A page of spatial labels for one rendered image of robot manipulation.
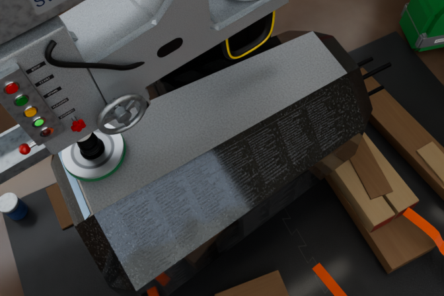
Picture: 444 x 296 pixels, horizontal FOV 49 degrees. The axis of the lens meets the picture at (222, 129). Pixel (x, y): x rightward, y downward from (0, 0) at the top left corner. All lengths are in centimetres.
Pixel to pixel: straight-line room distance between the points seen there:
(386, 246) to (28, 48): 176
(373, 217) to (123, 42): 143
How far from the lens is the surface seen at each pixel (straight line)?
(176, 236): 177
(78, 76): 126
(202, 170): 171
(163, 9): 128
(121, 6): 134
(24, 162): 151
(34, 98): 122
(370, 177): 234
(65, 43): 117
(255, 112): 176
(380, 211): 230
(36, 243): 262
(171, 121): 177
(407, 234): 241
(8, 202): 261
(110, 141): 172
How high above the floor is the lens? 232
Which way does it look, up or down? 61 degrees down
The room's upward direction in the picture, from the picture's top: 8 degrees counter-clockwise
